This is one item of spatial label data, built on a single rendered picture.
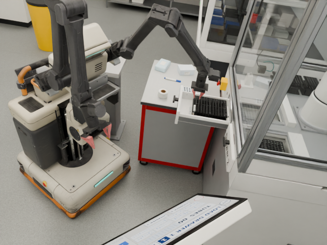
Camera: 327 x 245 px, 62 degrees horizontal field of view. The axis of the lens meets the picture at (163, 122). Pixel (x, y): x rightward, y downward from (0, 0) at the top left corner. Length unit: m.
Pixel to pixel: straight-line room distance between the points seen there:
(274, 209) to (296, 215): 0.13
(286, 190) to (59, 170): 1.53
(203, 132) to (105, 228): 1.02
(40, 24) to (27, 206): 2.42
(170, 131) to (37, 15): 2.49
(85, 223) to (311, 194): 1.53
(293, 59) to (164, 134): 1.35
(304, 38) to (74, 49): 0.80
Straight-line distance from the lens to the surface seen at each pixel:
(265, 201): 1.63
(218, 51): 2.50
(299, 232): 1.93
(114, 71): 2.27
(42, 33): 4.08
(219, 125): 1.75
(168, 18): 1.28
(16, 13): 4.86
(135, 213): 2.26
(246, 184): 1.49
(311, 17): 1.00
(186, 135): 2.15
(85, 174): 2.13
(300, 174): 1.47
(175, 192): 2.40
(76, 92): 1.23
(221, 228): 0.94
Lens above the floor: 1.97
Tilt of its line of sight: 42 degrees down
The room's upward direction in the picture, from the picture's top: 9 degrees clockwise
